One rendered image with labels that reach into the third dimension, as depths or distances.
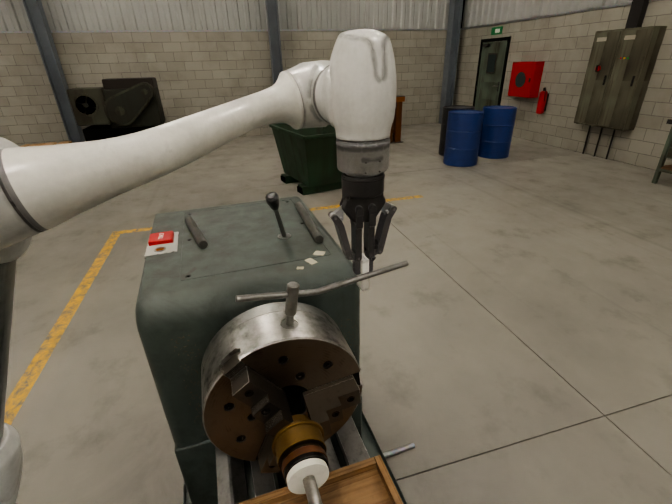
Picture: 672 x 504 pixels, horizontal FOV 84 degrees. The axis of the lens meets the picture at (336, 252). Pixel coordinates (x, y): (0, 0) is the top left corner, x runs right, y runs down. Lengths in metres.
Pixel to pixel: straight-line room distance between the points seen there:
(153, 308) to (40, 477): 1.68
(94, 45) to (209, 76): 2.42
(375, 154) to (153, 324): 0.54
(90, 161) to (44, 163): 0.04
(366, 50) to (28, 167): 0.44
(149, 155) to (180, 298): 0.38
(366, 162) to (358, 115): 0.07
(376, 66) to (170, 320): 0.60
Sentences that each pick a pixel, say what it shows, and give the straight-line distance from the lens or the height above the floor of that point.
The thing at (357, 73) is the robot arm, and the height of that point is 1.66.
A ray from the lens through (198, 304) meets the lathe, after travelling 0.83.
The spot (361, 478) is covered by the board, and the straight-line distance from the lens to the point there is 0.93.
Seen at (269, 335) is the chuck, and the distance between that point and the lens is 0.70.
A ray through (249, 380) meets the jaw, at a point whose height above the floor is 1.20.
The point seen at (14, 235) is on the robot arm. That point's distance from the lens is 0.56.
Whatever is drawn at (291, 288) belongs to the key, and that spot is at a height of 1.32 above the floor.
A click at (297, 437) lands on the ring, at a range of 0.69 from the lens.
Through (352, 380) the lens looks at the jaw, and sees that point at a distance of 0.78.
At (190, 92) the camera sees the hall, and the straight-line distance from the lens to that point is 10.58.
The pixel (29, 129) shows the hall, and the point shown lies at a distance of 11.46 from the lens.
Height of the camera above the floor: 1.67
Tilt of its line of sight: 27 degrees down
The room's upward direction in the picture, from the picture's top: 2 degrees counter-clockwise
